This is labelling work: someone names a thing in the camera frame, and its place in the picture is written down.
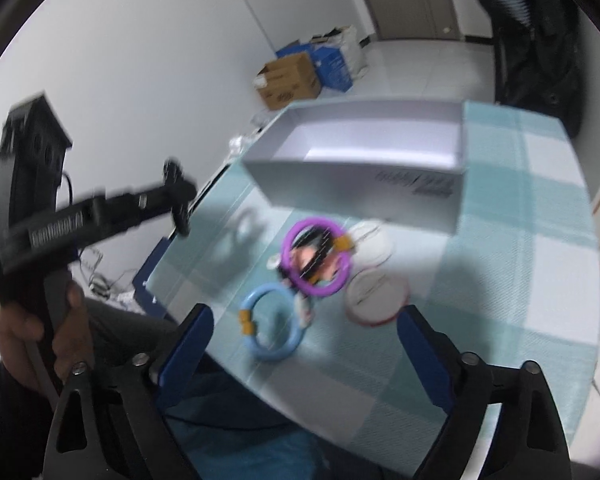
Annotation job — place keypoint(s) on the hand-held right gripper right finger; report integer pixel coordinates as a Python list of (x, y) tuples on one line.
[(420, 355)]

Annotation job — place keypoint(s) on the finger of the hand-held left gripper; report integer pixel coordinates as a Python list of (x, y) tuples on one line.
[(140, 205)]

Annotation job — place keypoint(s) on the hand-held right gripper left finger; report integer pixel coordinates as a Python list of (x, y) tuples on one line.
[(190, 355)]

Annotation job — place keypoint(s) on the red-rimmed round pin badge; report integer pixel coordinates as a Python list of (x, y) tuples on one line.
[(375, 300)]

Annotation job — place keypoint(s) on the white round pin badge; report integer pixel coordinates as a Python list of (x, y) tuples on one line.
[(380, 250)]

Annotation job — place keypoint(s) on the grey cardboard box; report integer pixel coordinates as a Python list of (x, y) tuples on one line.
[(355, 195)]

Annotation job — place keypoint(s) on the person's left hand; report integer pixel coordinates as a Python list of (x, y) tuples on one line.
[(75, 325)]

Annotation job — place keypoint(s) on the blue shoe box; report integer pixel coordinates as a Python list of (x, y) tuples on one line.
[(145, 280)]

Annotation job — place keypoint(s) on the clear plastic wrap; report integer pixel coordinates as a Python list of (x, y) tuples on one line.
[(240, 142)]

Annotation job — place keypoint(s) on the brown cardboard box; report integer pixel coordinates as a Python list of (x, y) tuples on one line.
[(290, 85)]

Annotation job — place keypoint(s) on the blue cardboard box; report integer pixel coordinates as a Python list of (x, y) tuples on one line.
[(335, 70)]

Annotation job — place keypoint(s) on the white plastic bag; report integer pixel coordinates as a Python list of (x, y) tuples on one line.
[(355, 50)]

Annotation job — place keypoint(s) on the black jacket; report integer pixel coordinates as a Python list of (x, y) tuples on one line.
[(550, 60)]

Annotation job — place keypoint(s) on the grey-brown door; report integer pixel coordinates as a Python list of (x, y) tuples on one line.
[(405, 0)]

